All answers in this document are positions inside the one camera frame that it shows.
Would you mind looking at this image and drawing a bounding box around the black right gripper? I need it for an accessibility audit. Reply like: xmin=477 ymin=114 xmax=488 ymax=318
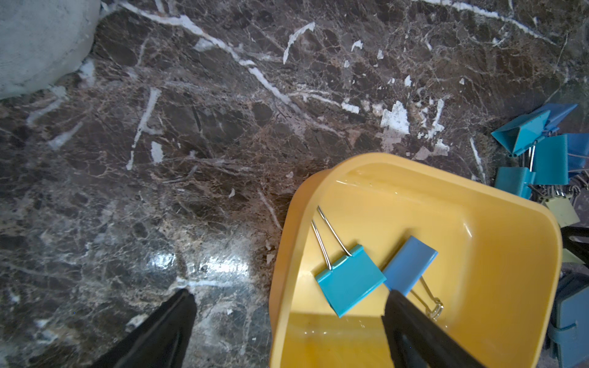
xmin=561 ymin=226 xmax=588 ymax=265

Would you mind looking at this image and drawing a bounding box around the yellow-green binder clip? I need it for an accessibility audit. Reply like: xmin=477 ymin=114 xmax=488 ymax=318
xmin=543 ymin=196 xmax=580 ymax=228

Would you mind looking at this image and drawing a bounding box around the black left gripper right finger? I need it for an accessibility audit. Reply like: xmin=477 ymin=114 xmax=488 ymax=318
xmin=382 ymin=291 xmax=482 ymax=367

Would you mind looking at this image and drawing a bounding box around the white tape roll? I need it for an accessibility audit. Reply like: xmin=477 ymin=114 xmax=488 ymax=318
xmin=1 ymin=1 xmax=101 ymax=99

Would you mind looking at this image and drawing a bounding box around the yellow plastic storage box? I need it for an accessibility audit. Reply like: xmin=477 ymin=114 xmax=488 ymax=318
xmin=269 ymin=153 xmax=562 ymax=367

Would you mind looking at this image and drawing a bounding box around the blue binder clip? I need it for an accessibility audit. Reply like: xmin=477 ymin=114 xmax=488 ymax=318
xmin=383 ymin=236 xmax=444 ymax=321
xmin=567 ymin=133 xmax=589 ymax=173
xmin=533 ymin=104 xmax=578 ymax=136

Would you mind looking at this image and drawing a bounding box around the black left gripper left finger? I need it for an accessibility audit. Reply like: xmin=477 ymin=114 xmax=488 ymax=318
xmin=92 ymin=288 xmax=197 ymax=367

